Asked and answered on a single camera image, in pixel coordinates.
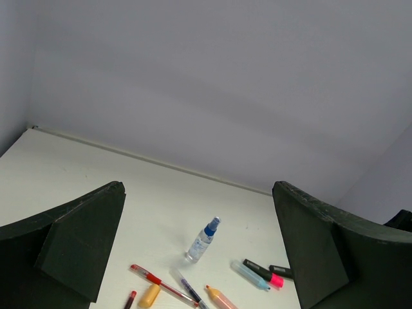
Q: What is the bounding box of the orange highlighter marker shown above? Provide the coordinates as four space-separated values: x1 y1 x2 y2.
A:
205 285 238 309

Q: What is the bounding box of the red gel pen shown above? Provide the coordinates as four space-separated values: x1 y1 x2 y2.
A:
129 264 199 308

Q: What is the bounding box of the blue spray bottle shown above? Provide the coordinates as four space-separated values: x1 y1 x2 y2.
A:
186 217 221 263

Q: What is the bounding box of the blue gel pen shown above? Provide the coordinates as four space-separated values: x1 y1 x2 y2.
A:
170 268 209 309

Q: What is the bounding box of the blue highlighter marker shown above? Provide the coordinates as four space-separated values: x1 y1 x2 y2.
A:
230 260 270 291

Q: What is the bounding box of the dark red refill pen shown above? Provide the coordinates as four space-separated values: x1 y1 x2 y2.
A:
124 290 137 309

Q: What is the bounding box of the black pink highlighter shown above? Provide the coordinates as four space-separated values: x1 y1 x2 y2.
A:
243 259 284 288

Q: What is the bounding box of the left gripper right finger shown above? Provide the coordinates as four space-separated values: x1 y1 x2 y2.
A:
272 181 411 308

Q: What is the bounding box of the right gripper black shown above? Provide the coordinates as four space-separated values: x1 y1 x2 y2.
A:
384 209 412 232

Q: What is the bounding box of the orange marker cap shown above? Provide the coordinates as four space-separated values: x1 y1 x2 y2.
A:
138 283 160 308

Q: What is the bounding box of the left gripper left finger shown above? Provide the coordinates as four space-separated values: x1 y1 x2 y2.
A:
1 182 126 308

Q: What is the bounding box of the black green highlighter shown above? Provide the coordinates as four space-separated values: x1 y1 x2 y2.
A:
269 265 294 279

